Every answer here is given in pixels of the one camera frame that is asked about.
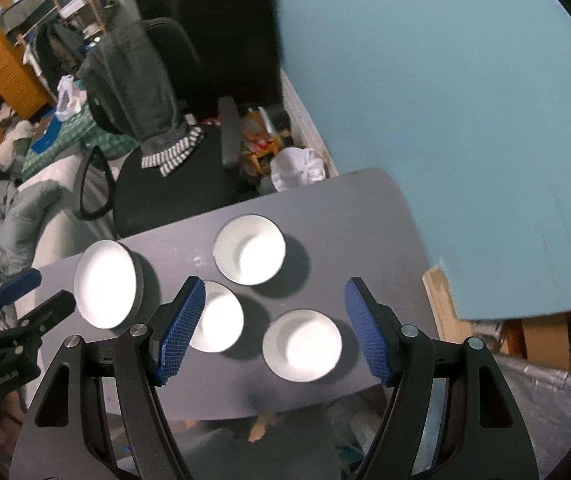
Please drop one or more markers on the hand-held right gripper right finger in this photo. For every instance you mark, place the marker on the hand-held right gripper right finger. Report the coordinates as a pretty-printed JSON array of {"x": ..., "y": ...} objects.
[{"x": 365, "y": 330}]

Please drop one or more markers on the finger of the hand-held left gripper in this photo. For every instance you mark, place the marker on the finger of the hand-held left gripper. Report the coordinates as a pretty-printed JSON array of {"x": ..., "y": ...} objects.
[
  {"x": 18, "y": 282},
  {"x": 50, "y": 310}
]

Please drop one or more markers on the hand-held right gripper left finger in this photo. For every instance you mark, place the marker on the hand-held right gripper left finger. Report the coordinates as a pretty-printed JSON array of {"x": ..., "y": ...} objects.
[{"x": 180, "y": 330}]

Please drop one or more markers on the white bowl with dark rim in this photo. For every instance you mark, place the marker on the white bowl with dark rim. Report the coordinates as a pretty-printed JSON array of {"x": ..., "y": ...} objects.
[
  {"x": 250, "y": 255},
  {"x": 220, "y": 317},
  {"x": 303, "y": 345}
]

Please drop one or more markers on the white mattress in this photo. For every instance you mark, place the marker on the white mattress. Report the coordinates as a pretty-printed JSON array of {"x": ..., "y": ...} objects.
[{"x": 60, "y": 240}]

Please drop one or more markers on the grey blanket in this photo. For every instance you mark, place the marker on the grey blanket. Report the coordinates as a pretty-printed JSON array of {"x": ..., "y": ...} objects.
[{"x": 15, "y": 215}]

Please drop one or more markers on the wooden board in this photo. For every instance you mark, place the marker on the wooden board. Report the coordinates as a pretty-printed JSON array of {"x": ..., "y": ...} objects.
[{"x": 438, "y": 300}]

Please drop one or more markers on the black office chair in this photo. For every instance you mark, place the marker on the black office chair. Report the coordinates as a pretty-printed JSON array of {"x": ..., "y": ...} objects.
[{"x": 165, "y": 195}]

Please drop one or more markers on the light clothes pile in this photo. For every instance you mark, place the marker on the light clothes pile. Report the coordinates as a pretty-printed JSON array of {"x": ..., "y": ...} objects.
[{"x": 13, "y": 140}]

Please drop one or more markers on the blue box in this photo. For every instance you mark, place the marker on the blue box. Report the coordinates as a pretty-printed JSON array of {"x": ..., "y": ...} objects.
[{"x": 45, "y": 140}]

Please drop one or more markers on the green checkered cloth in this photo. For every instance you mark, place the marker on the green checkered cloth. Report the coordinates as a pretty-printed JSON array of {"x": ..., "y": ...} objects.
[{"x": 80, "y": 135}]

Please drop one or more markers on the cardboard box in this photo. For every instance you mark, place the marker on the cardboard box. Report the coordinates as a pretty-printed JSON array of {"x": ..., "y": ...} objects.
[{"x": 540, "y": 335}]

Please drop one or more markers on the white plastic bag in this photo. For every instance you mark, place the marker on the white plastic bag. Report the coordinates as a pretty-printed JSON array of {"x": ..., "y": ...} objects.
[{"x": 68, "y": 105}]

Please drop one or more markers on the clear plastic sheet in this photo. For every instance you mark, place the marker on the clear plastic sheet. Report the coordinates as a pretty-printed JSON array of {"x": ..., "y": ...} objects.
[{"x": 550, "y": 400}]

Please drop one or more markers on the orange toy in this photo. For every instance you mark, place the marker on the orange toy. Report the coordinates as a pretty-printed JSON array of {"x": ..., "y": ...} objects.
[{"x": 260, "y": 135}]

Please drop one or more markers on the wooden wardrobe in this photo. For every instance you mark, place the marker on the wooden wardrobe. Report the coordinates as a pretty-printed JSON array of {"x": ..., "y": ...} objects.
[{"x": 10, "y": 70}]

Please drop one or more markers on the grey hooded sweater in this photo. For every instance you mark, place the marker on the grey hooded sweater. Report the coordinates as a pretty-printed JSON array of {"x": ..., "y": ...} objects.
[{"x": 135, "y": 90}]

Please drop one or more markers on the dark hanging clothes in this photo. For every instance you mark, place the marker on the dark hanging clothes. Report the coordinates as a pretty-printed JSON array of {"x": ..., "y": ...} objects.
[{"x": 60, "y": 45}]

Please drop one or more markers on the wooden shelf rack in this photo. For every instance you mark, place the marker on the wooden shelf rack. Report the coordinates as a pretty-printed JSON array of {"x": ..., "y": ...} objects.
[{"x": 73, "y": 5}]

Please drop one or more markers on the black hanging coats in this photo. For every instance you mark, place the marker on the black hanging coats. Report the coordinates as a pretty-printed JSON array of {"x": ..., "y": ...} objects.
[{"x": 235, "y": 35}]

